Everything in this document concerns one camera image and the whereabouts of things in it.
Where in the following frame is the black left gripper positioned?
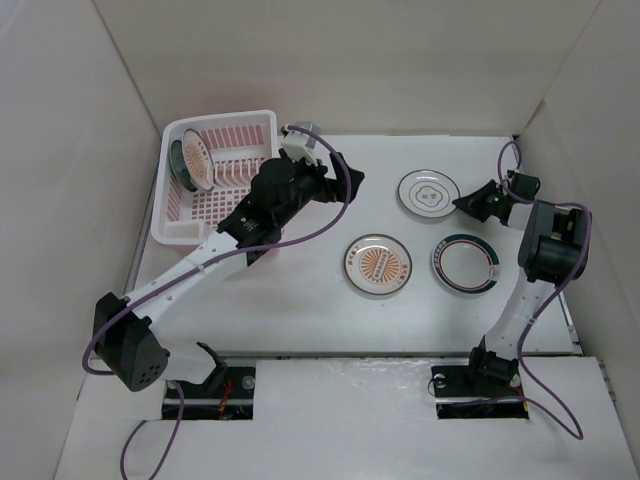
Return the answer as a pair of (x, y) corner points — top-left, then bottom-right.
(275, 153), (363, 228)

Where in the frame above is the white plate grey rim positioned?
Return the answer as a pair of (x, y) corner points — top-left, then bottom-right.
(397, 169), (460, 219)

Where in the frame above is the orange sunburst plate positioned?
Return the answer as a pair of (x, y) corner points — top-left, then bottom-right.
(182, 129), (215, 192)
(342, 233), (413, 297)

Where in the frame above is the blue floral plate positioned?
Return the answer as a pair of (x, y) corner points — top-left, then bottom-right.
(168, 140), (197, 192)

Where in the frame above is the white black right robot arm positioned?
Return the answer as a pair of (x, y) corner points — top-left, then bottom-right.
(453, 170), (592, 396)

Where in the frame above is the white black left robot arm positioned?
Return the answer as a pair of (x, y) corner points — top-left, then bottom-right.
(86, 153), (365, 392)

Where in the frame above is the white pink dish rack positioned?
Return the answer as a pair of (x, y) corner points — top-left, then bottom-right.
(150, 110), (278, 251)

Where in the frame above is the green red rimmed plate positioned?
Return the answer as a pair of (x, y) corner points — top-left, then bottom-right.
(431, 233), (501, 295)

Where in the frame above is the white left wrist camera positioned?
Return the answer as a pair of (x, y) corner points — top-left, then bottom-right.
(281, 125), (318, 166)

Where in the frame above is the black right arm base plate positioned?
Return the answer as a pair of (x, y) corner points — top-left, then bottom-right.
(429, 365), (529, 420)

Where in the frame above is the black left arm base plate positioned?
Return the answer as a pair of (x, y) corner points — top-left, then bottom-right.
(179, 365), (256, 421)

